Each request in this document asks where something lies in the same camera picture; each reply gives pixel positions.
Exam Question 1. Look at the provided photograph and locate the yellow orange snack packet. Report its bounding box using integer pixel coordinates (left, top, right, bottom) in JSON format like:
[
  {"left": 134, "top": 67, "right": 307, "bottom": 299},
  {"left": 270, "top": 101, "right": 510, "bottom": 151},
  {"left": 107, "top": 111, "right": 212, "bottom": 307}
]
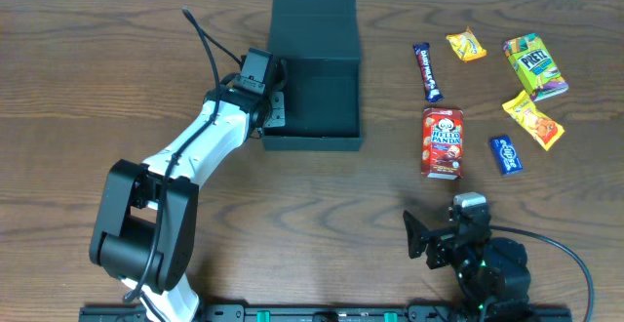
[{"left": 502, "top": 91, "right": 565, "bottom": 151}]

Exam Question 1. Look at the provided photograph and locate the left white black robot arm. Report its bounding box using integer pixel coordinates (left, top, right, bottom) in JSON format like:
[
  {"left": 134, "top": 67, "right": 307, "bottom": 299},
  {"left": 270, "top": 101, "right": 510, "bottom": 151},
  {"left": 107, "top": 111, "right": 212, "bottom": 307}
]
[{"left": 89, "top": 49, "right": 289, "bottom": 321}]

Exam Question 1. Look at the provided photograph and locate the green Pretz box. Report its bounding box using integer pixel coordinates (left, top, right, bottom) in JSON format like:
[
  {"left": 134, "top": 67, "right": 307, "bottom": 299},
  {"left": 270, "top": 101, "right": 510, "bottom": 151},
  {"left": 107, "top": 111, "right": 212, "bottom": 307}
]
[{"left": 503, "top": 33, "right": 568, "bottom": 101}]

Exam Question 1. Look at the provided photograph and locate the Dairy Milk chocolate bar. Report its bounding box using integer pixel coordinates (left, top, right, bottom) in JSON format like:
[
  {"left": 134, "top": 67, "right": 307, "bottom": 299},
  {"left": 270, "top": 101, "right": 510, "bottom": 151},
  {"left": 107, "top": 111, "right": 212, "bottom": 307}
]
[{"left": 413, "top": 43, "right": 444, "bottom": 102}]

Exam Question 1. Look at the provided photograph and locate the red Hello Panda box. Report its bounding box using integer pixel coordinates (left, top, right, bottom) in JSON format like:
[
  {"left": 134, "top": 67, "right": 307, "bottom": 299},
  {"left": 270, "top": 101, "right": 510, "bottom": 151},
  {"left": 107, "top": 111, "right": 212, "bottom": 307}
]
[{"left": 421, "top": 107, "right": 464, "bottom": 181}]

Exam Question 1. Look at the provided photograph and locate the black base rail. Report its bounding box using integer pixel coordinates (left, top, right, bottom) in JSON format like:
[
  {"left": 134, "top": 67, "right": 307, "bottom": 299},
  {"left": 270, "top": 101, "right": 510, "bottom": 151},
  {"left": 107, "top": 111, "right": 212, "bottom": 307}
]
[{"left": 78, "top": 304, "right": 572, "bottom": 322}]

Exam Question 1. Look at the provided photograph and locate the small yellow snack packet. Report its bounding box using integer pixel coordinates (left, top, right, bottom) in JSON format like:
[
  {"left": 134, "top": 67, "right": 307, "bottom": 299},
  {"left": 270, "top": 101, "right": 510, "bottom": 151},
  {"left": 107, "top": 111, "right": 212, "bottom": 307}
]
[{"left": 446, "top": 27, "right": 488, "bottom": 62}]

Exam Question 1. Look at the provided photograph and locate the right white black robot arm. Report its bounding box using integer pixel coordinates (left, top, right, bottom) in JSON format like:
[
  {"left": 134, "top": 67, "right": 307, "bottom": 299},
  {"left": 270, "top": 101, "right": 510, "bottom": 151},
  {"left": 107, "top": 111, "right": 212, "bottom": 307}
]
[{"left": 403, "top": 204, "right": 531, "bottom": 321}]

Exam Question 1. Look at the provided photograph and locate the blue Eclipse mint box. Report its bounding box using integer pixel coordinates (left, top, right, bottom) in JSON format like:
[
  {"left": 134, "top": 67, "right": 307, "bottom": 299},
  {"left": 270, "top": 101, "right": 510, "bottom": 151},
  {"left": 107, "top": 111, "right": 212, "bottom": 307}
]
[{"left": 489, "top": 135, "right": 524, "bottom": 176}]

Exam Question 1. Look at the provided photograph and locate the black gift box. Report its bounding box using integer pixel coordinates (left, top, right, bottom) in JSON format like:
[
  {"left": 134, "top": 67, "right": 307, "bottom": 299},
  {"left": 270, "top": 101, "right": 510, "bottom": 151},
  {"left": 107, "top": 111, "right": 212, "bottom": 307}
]
[{"left": 262, "top": 0, "right": 364, "bottom": 151}]

